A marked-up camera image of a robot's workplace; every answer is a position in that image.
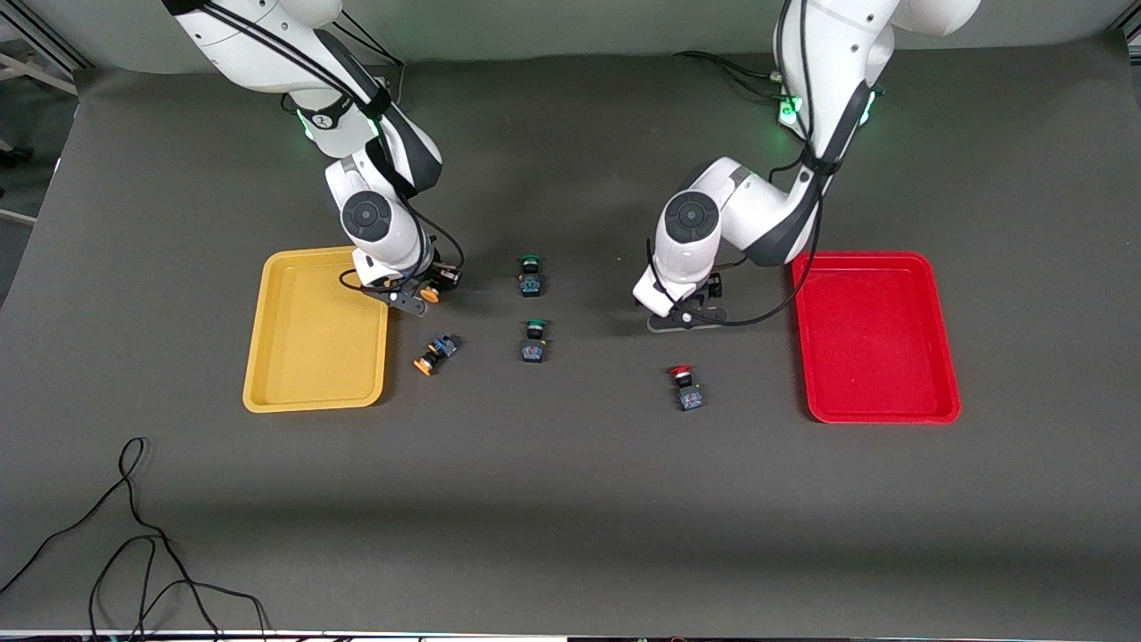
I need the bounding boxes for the yellow plastic tray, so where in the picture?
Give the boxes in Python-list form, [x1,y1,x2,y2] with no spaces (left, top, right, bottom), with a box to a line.
[242,246,390,414]

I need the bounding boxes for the red plastic tray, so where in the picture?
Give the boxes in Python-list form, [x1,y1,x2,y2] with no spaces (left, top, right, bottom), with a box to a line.
[792,251,962,424]

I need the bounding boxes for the dark grey table mat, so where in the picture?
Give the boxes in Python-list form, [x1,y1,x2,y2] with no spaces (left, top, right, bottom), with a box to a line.
[0,36,1141,638]

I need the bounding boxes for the black cable along right arm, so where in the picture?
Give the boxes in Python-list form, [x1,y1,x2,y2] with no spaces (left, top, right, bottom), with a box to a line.
[165,0,466,309]

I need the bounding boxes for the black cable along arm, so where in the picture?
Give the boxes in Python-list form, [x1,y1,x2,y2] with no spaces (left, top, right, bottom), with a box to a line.
[165,0,466,309]
[644,0,883,329]

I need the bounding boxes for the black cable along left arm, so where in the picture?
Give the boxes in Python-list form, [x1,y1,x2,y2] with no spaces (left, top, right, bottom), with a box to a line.
[644,0,883,329]

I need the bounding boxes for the black cables at right arm base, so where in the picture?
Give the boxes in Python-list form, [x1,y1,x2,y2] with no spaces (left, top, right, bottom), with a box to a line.
[337,13,406,101]

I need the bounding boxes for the black cables at arm base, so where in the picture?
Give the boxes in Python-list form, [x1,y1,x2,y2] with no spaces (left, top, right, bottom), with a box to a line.
[675,51,790,99]
[337,13,406,101]

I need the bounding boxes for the black cables at left arm base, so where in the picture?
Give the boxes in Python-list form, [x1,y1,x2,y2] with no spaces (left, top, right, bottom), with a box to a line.
[675,51,790,99]

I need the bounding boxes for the loose thin black cable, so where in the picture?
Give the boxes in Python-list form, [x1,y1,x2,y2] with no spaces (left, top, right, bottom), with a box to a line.
[0,436,270,642]

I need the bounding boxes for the aluminium frame rails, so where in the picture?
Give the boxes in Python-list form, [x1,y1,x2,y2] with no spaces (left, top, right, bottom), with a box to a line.
[0,0,90,97]

